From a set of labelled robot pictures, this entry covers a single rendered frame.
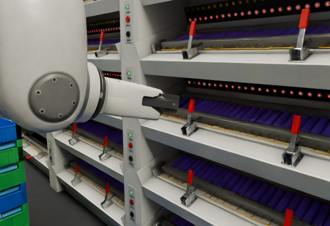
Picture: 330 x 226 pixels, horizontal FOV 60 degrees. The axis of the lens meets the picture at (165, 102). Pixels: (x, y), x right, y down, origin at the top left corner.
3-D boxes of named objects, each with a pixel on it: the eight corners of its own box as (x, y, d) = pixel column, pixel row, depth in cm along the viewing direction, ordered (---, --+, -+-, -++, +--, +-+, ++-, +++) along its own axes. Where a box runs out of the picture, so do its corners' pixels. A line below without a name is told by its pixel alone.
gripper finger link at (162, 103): (117, 101, 41) (122, 100, 46) (171, 109, 41) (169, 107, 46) (119, 93, 41) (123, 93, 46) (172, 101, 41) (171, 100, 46)
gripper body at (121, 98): (63, 113, 43) (123, 117, 51) (96, 125, 36) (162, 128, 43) (70, 64, 43) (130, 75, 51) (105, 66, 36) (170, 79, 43)
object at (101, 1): (123, 10, 88) (108, -39, 83) (49, 24, 132) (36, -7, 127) (169, -6, 99) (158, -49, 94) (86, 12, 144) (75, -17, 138)
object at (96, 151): (127, 186, 98) (114, 153, 92) (57, 145, 142) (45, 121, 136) (168, 153, 109) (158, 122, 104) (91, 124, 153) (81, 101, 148)
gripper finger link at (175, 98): (146, 109, 47) (174, 112, 52) (158, 112, 45) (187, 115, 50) (149, 90, 47) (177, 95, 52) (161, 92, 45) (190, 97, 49)
